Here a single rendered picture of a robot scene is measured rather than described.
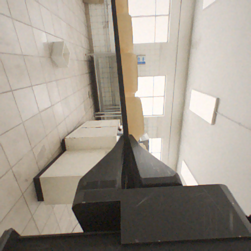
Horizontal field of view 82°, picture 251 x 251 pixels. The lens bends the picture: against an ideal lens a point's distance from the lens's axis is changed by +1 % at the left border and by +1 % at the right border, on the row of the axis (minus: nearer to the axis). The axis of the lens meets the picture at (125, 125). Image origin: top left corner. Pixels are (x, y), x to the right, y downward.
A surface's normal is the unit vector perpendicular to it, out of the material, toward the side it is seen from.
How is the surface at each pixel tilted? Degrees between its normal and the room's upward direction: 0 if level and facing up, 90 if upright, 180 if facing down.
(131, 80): 88
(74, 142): 90
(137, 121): 88
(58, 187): 90
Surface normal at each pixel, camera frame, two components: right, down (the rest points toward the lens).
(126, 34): 0.05, 0.47
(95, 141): 0.00, 0.23
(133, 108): -0.04, -0.35
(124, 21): 0.00, -0.11
